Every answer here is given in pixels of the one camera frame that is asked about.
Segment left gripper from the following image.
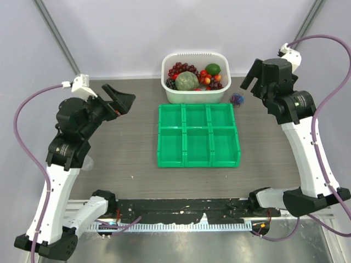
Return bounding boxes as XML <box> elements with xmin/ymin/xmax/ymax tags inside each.
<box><xmin>81</xmin><ymin>83</ymin><xmax>136</xmax><ymax>138</ymax></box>

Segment purple cable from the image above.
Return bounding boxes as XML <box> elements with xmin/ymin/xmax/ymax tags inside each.
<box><xmin>229</xmin><ymin>94</ymin><xmax>245</xmax><ymax>106</ymax></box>

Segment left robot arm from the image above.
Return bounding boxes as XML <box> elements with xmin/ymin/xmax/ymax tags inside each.
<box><xmin>13</xmin><ymin>82</ymin><xmax>136</xmax><ymax>262</ymax></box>

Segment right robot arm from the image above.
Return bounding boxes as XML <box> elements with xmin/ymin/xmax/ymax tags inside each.
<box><xmin>240</xmin><ymin>58</ymin><xmax>350</xmax><ymax>217</ymax></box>

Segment green lime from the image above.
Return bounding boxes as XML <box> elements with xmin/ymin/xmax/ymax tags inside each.
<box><xmin>205</xmin><ymin>63</ymin><xmax>221</xmax><ymax>76</ymax></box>

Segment red cherries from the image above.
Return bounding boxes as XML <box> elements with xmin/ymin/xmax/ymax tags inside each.
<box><xmin>198</xmin><ymin>70</ymin><xmax>223</xmax><ymax>91</ymax></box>

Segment dark grape bunch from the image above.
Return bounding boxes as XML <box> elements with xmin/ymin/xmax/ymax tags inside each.
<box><xmin>165</xmin><ymin>78</ymin><xmax>177</xmax><ymax>90</ymax></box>

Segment white plastic basin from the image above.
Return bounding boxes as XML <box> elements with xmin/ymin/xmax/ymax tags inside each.
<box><xmin>161</xmin><ymin>52</ymin><xmax>231</xmax><ymax>104</ymax></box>

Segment red grape bunch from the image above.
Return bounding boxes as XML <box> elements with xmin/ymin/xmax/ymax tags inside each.
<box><xmin>168</xmin><ymin>62</ymin><xmax>200</xmax><ymax>78</ymax></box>

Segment green melon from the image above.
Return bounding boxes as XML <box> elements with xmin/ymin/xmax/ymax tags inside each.
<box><xmin>175</xmin><ymin>72</ymin><xmax>199</xmax><ymax>91</ymax></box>

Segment clear plastic bottle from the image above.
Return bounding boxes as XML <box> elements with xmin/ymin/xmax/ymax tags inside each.
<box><xmin>81</xmin><ymin>155</ymin><xmax>94</xmax><ymax>171</ymax></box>

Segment green compartment tray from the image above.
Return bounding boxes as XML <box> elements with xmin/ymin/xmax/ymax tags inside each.
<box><xmin>156</xmin><ymin>103</ymin><xmax>241</xmax><ymax>168</ymax></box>

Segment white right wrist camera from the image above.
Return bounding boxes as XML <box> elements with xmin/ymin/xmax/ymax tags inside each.
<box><xmin>278</xmin><ymin>43</ymin><xmax>302</xmax><ymax>73</ymax></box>

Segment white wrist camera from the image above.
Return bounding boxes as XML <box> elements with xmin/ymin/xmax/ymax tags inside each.
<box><xmin>278</xmin><ymin>43</ymin><xmax>302</xmax><ymax>73</ymax></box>
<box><xmin>61</xmin><ymin>74</ymin><xmax>98</xmax><ymax>101</ymax></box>

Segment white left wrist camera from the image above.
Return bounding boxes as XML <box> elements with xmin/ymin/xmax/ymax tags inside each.
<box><xmin>61</xmin><ymin>74</ymin><xmax>98</xmax><ymax>101</ymax></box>

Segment purple left arm hose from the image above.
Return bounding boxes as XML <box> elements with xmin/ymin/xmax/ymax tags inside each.
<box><xmin>13</xmin><ymin>84</ymin><xmax>66</xmax><ymax>263</ymax></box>

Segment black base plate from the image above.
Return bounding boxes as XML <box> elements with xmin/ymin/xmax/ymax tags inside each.
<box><xmin>100</xmin><ymin>198</ymin><xmax>281</xmax><ymax>225</ymax></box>

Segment white cable duct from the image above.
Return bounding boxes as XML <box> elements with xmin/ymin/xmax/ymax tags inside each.
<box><xmin>84</xmin><ymin>221</ymin><xmax>253</xmax><ymax>232</ymax></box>

